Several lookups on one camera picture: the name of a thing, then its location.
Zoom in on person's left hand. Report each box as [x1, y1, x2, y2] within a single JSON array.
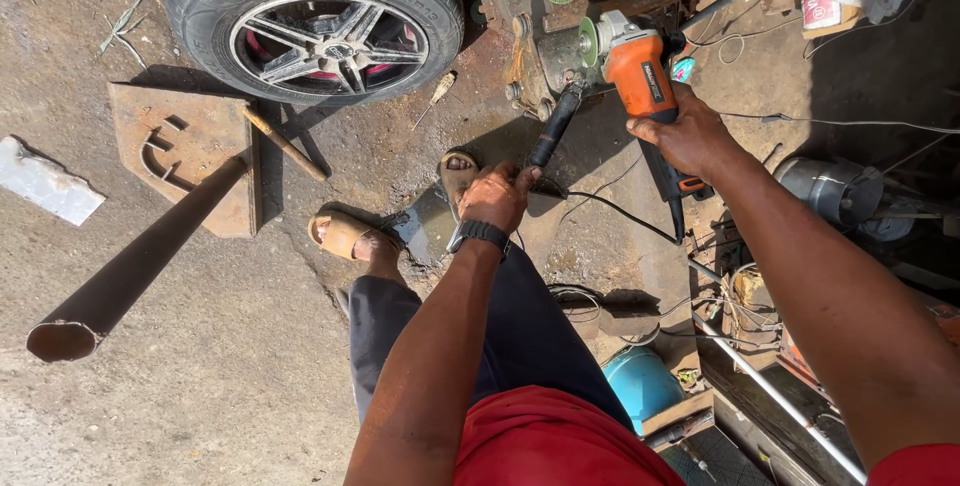
[[456, 162, 543, 237]]

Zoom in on person's right hand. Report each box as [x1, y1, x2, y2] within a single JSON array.
[[625, 81, 745, 187]]

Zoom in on orange angle grinder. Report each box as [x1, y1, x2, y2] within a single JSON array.
[[526, 9, 715, 243]]

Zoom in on black wristwatch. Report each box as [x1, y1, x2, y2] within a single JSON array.
[[447, 219, 513, 262]]

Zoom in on tan sandal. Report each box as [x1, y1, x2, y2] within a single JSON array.
[[439, 150, 481, 221], [307, 208, 405, 262]]

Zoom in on shiny metal sheet piece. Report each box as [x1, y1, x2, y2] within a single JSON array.
[[390, 186, 460, 268]]

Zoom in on dark blue trousers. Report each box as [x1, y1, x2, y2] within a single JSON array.
[[348, 242, 637, 433]]

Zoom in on grey metal canister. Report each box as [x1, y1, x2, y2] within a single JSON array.
[[772, 156, 885, 228]]

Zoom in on rusty bench vise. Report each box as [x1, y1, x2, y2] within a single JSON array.
[[480, 0, 601, 123]]

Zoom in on blue gas cylinder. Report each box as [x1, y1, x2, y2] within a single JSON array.
[[601, 345, 687, 436]]

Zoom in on red shirt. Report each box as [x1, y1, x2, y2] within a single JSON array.
[[453, 384, 960, 486]]

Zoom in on car wheel with alloy rim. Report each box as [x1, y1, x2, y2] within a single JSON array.
[[159, 0, 466, 106]]

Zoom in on white metal tube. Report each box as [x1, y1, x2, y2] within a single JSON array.
[[688, 259, 868, 486]]

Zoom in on rusty cut-out steel plate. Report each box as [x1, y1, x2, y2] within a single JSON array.
[[108, 82, 264, 240]]

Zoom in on long dark metal pipe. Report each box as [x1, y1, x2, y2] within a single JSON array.
[[26, 156, 250, 364]]

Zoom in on flat shiny metal scrap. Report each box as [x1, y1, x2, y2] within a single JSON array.
[[0, 135, 108, 228]]

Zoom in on black power cable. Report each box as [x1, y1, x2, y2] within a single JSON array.
[[558, 189, 680, 246]]

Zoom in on screwdriver with pale handle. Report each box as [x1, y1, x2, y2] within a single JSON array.
[[411, 70, 459, 133]]

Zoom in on wooden-handled hammer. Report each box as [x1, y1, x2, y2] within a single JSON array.
[[241, 102, 333, 184]]

